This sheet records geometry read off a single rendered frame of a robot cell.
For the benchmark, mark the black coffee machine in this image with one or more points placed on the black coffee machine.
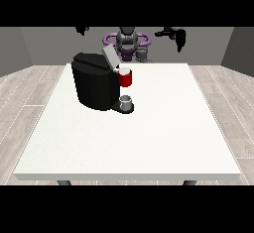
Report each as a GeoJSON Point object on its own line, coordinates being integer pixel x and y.
{"type": "Point", "coordinates": [94, 85]}

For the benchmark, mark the dark table leg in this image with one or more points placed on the dark table leg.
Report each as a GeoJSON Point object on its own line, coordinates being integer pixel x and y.
{"type": "Point", "coordinates": [64, 182]}
{"type": "Point", "coordinates": [190, 182]}

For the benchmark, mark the red pod holder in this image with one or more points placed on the red pod holder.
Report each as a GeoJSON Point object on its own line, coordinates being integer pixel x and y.
{"type": "Point", "coordinates": [125, 79]}

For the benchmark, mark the pale grey machine lid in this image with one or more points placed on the pale grey machine lid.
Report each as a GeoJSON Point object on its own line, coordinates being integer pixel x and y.
{"type": "Point", "coordinates": [111, 57]}

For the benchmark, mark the small grey cup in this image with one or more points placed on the small grey cup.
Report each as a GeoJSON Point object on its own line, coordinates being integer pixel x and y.
{"type": "Point", "coordinates": [125, 103]}

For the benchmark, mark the small grey coffee pod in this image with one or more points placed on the small grey coffee pod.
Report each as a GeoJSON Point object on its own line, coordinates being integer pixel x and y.
{"type": "Point", "coordinates": [141, 54]}

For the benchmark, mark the grey robot trunk purple rings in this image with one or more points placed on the grey robot trunk purple rings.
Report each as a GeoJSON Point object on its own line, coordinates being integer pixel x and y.
{"type": "Point", "coordinates": [126, 40]}

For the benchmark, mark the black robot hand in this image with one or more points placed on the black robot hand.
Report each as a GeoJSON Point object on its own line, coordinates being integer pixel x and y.
{"type": "Point", "coordinates": [81, 29]}
{"type": "Point", "coordinates": [180, 37]}

